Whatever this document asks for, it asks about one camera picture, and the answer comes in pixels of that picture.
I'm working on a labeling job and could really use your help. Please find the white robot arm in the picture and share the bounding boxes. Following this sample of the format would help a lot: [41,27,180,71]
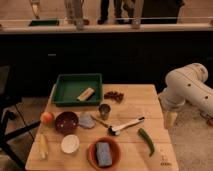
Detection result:
[159,63,213,129]

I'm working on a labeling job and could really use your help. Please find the small metal cup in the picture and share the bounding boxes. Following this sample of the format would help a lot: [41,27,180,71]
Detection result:
[99,104,111,120]

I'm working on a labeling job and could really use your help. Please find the wooden table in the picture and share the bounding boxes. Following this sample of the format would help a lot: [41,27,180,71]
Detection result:
[26,84,179,171]

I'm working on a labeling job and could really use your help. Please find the dark red grapes bunch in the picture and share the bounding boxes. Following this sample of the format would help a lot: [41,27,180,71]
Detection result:
[104,91,124,103]

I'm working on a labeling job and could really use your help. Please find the blue sponge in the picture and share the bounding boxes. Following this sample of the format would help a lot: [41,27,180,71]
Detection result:
[96,142,112,167]

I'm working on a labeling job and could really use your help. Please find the wooden stick utensil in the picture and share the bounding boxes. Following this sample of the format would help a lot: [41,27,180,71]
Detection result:
[91,115,109,128]

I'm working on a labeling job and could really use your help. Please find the grey cloth piece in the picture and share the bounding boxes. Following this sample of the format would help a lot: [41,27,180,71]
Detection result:
[79,113,95,129]

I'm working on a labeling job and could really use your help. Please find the wooden block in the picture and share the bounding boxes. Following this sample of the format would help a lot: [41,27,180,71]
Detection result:
[77,88,95,101]

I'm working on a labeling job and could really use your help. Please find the dark red bowl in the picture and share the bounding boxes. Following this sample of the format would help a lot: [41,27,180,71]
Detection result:
[55,111,79,135]

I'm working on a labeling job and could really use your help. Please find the green plastic tray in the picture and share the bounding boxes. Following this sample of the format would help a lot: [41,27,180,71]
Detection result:
[52,73,102,107]

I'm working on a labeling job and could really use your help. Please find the red yellow apple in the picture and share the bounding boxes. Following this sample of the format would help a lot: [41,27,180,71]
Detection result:
[40,112,54,126]

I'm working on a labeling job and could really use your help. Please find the yellow corn cob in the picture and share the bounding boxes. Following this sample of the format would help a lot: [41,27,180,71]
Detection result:
[40,134,49,159]

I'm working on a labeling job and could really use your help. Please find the white handled brush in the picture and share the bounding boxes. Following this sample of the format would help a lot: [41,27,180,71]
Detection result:
[108,117,144,136]

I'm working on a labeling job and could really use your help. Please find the black chair frame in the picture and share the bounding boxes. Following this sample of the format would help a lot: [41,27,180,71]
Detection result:
[0,64,42,171]

